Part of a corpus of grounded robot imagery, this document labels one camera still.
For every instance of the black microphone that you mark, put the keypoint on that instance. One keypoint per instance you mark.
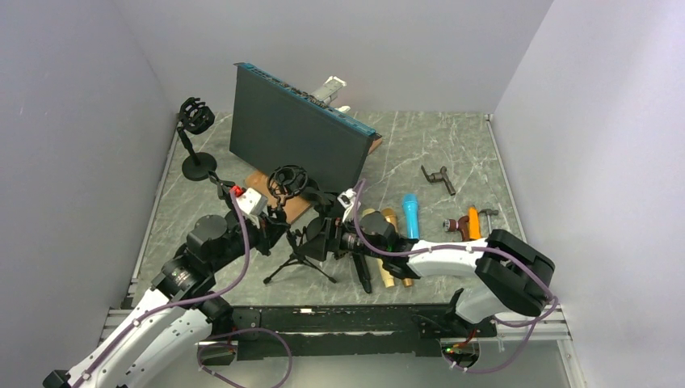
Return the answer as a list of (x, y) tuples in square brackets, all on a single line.
[(362, 270)]

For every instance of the dark grey server chassis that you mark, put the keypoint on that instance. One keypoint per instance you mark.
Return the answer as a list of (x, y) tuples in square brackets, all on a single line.
[(276, 124)]

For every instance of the brown pipe fitting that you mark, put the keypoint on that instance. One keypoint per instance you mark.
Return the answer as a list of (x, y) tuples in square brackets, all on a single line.
[(460, 225)]

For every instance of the cream beige microphone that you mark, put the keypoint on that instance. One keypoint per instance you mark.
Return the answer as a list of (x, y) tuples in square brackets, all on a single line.
[(386, 277)]

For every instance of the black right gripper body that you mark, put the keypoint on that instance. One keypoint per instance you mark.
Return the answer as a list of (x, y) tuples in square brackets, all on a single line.
[(348, 238)]

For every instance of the gold microphone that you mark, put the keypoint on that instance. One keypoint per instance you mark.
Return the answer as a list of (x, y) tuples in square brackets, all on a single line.
[(391, 216)]

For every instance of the orange handled tool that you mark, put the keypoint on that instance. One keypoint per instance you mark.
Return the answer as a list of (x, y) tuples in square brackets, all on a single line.
[(474, 225)]

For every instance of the wooden board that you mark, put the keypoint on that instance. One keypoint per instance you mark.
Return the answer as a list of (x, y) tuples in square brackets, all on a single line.
[(285, 168)]

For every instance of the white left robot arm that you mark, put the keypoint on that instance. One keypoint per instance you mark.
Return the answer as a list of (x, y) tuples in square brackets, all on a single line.
[(178, 310)]

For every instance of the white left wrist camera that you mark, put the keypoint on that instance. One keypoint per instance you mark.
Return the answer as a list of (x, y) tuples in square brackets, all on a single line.
[(249, 201)]

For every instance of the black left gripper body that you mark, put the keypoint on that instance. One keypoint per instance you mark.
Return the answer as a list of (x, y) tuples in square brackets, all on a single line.
[(259, 237)]

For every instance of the black desk mic stand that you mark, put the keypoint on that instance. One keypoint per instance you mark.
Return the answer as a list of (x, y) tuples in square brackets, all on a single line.
[(223, 189)]

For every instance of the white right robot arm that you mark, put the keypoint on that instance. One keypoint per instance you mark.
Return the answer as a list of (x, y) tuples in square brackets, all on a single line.
[(508, 274)]

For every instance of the black desk stand with clip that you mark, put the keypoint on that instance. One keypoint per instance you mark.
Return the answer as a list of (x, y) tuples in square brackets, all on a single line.
[(327, 207)]

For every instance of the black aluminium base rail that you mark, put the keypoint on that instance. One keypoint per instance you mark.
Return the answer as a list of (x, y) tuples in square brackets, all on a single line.
[(353, 330)]

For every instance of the blue microphone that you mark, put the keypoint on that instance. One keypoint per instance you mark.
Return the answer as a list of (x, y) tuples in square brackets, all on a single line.
[(410, 208)]

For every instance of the dark metal clamp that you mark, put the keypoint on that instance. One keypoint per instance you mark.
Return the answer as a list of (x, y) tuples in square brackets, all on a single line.
[(441, 176)]

